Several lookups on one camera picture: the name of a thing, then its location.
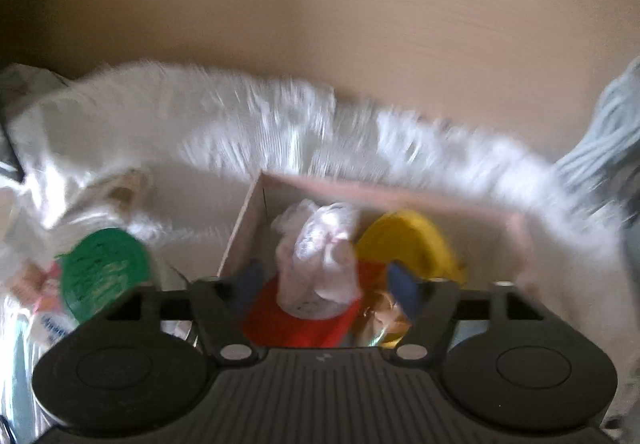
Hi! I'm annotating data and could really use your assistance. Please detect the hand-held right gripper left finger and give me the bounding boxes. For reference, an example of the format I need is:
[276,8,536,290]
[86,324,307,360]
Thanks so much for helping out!
[107,260,266,364]

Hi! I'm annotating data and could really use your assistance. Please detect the white knitted blanket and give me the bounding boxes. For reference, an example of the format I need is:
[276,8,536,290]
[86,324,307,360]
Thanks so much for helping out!
[0,59,640,444]

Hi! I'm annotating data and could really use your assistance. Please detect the green-lid printed jar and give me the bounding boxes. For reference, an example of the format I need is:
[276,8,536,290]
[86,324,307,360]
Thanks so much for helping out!
[59,227,201,327]

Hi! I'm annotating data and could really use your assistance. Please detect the pink cardboard box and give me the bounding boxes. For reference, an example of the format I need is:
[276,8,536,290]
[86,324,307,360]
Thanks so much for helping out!
[217,169,536,350]

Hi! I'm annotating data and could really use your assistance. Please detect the shiny crinkled wrapper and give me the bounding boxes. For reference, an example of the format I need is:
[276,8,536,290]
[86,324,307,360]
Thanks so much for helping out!
[357,289,416,350]

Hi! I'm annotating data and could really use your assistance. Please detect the white cable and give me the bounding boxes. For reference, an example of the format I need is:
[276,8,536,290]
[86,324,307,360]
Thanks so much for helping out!
[552,59,640,205]

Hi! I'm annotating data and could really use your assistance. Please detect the yellow plastic toy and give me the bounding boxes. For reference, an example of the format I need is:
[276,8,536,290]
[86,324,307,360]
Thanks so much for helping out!
[356,210,468,287]

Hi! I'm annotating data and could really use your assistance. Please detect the red packet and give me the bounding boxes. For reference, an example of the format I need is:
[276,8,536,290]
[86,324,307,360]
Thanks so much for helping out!
[241,261,388,350]

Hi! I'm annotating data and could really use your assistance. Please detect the white tissue packet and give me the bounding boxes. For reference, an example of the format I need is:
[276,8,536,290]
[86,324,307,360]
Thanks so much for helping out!
[20,264,71,350]

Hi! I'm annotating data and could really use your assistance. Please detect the clear plastic cup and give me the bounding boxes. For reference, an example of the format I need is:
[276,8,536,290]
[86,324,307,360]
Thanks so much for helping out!
[100,169,156,220]

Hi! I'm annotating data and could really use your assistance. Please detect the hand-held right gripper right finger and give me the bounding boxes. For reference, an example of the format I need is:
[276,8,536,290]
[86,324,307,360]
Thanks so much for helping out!
[389,263,543,360]

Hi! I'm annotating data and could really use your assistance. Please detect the white plastic packet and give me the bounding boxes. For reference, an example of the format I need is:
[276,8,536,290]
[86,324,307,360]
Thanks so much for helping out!
[272,199,366,320]

